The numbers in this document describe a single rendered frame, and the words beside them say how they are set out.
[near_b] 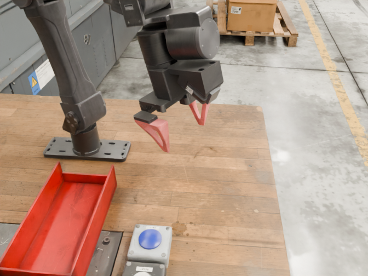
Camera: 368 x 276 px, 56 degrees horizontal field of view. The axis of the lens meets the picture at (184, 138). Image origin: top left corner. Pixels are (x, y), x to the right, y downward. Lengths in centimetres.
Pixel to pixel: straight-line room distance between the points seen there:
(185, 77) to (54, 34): 30
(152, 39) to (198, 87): 10
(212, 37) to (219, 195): 35
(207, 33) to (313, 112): 235
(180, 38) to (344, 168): 195
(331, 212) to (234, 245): 142
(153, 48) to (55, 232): 38
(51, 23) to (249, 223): 53
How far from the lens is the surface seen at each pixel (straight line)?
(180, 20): 51
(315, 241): 189
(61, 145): 89
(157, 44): 54
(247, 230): 68
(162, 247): 61
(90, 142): 82
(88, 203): 73
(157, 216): 69
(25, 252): 69
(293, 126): 261
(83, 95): 75
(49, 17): 71
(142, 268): 59
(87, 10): 265
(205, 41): 50
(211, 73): 51
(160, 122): 56
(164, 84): 54
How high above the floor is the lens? 143
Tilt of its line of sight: 37 degrees down
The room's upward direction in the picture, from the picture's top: straight up
